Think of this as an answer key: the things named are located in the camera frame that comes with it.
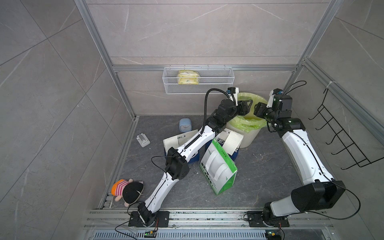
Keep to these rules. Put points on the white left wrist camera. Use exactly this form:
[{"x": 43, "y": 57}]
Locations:
[{"x": 233, "y": 94}]

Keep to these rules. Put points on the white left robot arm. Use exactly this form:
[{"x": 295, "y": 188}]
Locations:
[{"x": 177, "y": 160}]

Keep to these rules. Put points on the yellow wet wipes pack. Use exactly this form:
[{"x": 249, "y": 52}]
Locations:
[{"x": 188, "y": 77}]

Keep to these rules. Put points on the small grey white gadget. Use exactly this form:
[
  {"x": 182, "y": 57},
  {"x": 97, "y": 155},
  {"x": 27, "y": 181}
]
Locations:
[{"x": 143, "y": 140}]

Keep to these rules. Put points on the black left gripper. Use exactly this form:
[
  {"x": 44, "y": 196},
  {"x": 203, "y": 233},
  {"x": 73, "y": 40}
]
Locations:
[{"x": 241, "y": 107}]

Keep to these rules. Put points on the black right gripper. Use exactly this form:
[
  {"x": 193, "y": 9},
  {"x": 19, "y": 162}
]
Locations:
[{"x": 258, "y": 110}]

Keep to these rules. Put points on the green trash bag liner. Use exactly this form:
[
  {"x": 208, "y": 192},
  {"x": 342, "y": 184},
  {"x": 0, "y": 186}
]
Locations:
[{"x": 249, "y": 122}]

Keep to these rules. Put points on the white trash bin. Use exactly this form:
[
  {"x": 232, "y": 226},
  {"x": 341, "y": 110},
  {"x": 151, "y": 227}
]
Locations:
[{"x": 248, "y": 137}]

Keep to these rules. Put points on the white wire mesh basket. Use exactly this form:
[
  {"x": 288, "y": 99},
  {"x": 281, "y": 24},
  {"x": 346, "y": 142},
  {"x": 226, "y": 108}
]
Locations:
[{"x": 210, "y": 77}]

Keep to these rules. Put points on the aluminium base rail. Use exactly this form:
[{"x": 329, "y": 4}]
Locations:
[{"x": 203, "y": 224}]

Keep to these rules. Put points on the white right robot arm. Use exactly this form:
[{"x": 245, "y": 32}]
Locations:
[{"x": 320, "y": 190}]

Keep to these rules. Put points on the black wire hook rack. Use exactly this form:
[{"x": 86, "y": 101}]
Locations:
[{"x": 349, "y": 146}]

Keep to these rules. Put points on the green white paper bag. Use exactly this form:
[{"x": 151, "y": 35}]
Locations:
[{"x": 219, "y": 169}]

